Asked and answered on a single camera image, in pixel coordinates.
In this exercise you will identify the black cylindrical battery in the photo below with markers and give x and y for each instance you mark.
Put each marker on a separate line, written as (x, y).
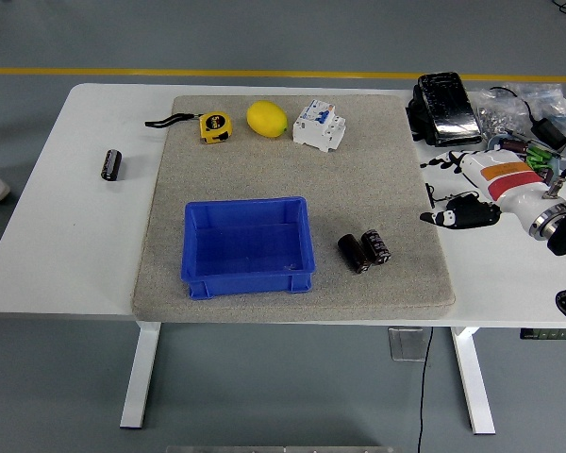
(111, 164)

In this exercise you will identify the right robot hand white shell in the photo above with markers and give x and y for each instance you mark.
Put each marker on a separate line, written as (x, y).
(500, 181)

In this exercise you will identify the dark table control panel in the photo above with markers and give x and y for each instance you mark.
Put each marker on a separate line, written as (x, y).
(552, 334)

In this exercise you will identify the thin black pen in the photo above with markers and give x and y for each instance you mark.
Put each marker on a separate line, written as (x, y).
(542, 147)

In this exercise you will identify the clear plastic holder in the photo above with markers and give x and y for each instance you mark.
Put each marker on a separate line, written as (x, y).
(408, 344)

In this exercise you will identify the black glossy device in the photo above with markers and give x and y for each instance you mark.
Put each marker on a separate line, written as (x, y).
(448, 106)

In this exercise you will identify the grey-brown mat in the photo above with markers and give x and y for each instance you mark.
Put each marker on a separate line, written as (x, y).
(264, 174)

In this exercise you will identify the brown capacitor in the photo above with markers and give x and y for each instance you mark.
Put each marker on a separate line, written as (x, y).
(516, 145)

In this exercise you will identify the yellow lemon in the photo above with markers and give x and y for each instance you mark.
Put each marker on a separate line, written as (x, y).
(266, 119)

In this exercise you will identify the white table leg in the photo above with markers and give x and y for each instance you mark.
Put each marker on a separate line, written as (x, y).
(474, 377)
(141, 373)

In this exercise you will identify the white circuit breaker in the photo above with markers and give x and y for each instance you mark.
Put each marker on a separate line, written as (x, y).
(318, 127)

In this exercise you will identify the dark brown cylindrical battery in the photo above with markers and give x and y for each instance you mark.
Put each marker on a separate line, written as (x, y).
(353, 252)

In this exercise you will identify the yellow tape measure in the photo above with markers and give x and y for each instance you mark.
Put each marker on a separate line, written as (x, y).
(214, 126)

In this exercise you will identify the blue plastic box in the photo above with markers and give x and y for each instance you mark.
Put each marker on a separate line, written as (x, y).
(245, 250)

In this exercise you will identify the light blue parts bowl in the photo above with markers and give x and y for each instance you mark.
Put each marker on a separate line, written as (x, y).
(555, 164)

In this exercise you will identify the clear bag of screws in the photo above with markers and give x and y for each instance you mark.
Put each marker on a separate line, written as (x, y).
(495, 111)

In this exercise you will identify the black battery with grey stripe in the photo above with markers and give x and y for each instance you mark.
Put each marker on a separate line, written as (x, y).
(377, 246)

